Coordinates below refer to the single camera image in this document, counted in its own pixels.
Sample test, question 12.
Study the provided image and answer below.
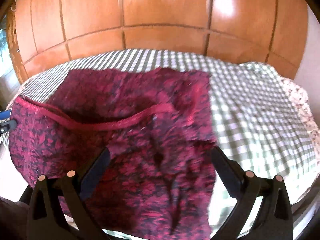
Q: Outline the green white checkered bedsheet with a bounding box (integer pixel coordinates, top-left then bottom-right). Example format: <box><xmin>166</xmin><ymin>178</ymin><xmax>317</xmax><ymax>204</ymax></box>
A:
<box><xmin>4</xmin><ymin>48</ymin><xmax>320</xmax><ymax>240</ymax></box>

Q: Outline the floral patterned pillow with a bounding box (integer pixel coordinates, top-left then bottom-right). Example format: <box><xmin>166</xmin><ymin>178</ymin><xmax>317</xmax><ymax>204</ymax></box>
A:
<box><xmin>280</xmin><ymin>77</ymin><xmax>319</xmax><ymax>145</ymax></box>

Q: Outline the maroon floral long-sleeve shirt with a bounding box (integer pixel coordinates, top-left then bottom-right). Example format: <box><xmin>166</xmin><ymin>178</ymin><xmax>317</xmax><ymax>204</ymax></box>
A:
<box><xmin>9</xmin><ymin>68</ymin><xmax>216</xmax><ymax>239</ymax></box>

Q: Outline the wooden panelled wardrobe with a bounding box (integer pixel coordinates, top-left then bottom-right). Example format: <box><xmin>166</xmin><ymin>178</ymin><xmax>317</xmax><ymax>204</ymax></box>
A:
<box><xmin>2</xmin><ymin>0</ymin><xmax>308</xmax><ymax>82</ymax></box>

